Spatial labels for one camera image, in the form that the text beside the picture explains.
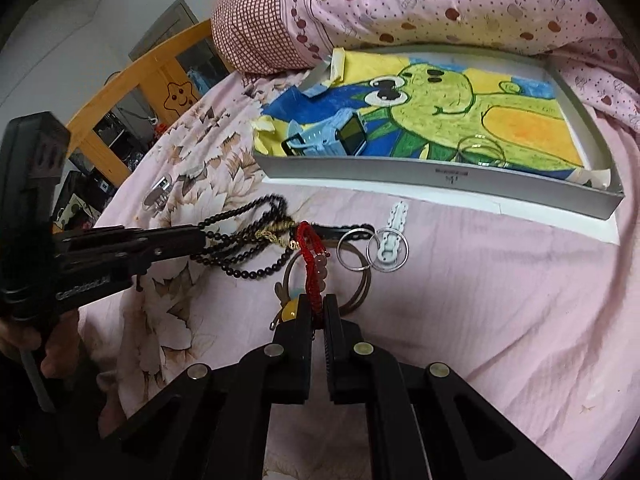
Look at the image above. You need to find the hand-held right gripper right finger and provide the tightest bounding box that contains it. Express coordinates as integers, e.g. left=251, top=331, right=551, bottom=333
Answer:
left=322, top=294, right=573, bottom=480

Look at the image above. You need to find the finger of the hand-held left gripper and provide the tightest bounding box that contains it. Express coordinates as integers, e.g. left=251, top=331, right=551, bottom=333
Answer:
left=120, top=241, right=206, bottom=276
left=55, top=225, right=207, bottom=254

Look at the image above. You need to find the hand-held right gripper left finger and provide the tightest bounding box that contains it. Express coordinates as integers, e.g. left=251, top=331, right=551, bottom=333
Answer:
left=100, top=296, right=315, bottom=480

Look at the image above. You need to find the pink bead bracelet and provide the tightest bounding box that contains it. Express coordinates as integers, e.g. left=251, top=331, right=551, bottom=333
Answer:
left=295, top=250, right=331, bottom=296

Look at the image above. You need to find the silver hoop ring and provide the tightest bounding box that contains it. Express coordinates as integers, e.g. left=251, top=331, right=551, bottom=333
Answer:
left=336, top=230, right=373, bottom=272
left=366, top=228, right=410, bottom=273

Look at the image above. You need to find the red bead bracelet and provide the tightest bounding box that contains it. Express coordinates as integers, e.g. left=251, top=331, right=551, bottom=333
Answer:
left=292, top=221, right=326, bottom=328

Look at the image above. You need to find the gold chain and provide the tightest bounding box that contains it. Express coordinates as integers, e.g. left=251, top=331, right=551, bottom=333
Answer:
left=255, top=217, right=297, bottom=252

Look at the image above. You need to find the black bead necklace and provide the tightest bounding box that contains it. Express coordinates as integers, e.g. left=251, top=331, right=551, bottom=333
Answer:
left=192, top=194, right=301, bottom=281

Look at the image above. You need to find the grey tray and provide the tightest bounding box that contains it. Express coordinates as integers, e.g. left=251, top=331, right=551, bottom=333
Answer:
left=252, top=45, right=626, bottom=221

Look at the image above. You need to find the person's left hand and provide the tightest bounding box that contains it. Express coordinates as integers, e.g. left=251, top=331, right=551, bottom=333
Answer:
left=0, top=310, right=83, bottom=378

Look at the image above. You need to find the yellow bead pendant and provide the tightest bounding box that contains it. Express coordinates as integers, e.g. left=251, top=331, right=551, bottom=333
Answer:
left=272, top=282, right=302, bottom=325

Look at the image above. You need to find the silver metal ornament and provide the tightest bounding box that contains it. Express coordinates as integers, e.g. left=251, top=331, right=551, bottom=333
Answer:
left=141, top=176, right=174, bottom=211

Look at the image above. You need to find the bronze bangle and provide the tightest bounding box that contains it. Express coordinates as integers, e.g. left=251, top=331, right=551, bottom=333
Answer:
left=282, top=250, right=373, bottom=318

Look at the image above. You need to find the white plastic clip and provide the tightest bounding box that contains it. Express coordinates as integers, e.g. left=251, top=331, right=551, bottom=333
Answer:
left=375, top=201, right=411, bottom=268

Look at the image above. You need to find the orange star sticker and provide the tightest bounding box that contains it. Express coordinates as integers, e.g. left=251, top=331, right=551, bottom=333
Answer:
left=162, top=79, right=197, bottom=111

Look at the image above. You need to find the pink floral bedsheet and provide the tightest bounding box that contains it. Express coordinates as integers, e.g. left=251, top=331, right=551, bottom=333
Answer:
left=77, top=60, right=640, bottom=480

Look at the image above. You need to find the grey cabinet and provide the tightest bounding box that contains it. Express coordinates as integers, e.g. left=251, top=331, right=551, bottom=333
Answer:
left=127, top=0, right=201, bottom=61

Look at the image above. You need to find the clear bangle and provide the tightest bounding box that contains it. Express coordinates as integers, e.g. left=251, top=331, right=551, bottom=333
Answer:
left=456, top=135, right=508, bottom=168

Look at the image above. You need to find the red checkered pillow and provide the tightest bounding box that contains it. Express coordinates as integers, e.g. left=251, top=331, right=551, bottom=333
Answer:
left=211, top=0, right=313, bottom=76

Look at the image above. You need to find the frog crayon drawing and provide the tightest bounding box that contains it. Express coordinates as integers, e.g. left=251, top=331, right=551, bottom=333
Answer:
left=255, top=50, right=611, bottom=186

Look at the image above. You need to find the cream tape strip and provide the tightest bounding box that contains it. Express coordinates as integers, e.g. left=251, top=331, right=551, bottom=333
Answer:
left=327, top=47, right=348, bottom=83

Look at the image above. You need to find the pink polka dot quilt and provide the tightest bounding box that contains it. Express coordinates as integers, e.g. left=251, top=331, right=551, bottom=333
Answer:
left=280, top=0, right=640, bottom=131

